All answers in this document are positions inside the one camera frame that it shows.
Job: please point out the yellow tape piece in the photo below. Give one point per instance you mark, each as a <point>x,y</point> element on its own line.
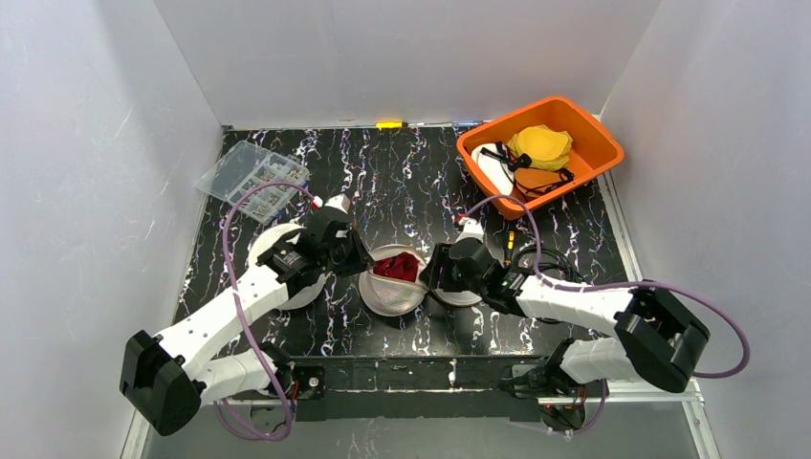
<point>398,124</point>

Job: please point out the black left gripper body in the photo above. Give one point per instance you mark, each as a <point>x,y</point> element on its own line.
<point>353,254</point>

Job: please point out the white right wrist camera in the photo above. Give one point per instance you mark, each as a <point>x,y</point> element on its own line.
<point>469,228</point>

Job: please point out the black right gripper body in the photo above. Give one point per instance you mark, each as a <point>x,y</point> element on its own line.
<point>437,273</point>

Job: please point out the clear plastic screw box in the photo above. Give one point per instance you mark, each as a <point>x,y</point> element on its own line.
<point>246,166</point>

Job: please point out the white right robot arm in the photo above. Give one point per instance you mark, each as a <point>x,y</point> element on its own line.
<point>647,334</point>

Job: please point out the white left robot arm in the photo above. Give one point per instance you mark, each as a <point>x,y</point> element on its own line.
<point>169,376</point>

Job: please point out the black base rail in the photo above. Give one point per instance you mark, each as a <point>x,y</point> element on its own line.
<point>507,387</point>

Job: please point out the yellow bra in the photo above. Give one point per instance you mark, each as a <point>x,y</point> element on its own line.
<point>547,149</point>

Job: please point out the dark red bra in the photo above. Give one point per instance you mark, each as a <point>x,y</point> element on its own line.
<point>403,266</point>

